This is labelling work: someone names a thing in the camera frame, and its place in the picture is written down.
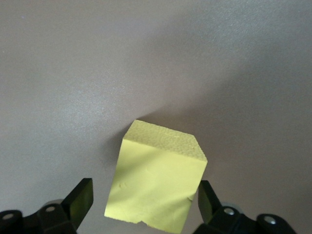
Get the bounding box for large table cover sheet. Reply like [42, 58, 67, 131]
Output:
[0, 0, 312, 234]

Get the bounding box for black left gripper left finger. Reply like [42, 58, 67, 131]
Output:
[0, 177, 94, 234]

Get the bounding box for yellow foam cube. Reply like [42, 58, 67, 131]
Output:
[103, 118, 209, 232]

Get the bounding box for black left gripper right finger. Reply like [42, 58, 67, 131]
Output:
[192, 180, 297, 234]

